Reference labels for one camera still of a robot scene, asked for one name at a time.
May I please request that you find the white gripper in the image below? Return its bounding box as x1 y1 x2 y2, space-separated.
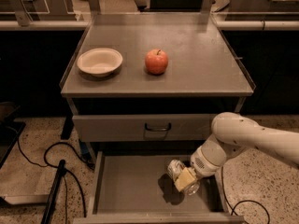
174 147 220 192

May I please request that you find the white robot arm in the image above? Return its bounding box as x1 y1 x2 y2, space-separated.
168 112 299 195

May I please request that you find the open middle drawer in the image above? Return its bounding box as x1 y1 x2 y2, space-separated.
73 152 244 224

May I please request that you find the grey metal drawer cabinet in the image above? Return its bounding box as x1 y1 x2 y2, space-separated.
59 12 256 224

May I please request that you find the red apple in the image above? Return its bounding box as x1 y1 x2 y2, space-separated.
145 49 168 75

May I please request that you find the white paper bowl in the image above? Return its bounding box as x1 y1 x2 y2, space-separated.
77 48 123 77

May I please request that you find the black bar on floor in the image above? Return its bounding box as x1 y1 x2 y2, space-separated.
41 160 65 224

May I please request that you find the dark equipment base left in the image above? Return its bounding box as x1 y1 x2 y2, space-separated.
0 102 25 168

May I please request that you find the closed top drawer with handle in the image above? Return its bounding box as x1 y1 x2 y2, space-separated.
73 114 216 142

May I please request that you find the black floor cable left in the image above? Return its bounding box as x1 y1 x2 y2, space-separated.
6 125 95 218

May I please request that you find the white horizontal rail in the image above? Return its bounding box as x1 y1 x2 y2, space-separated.
0 21 299 31

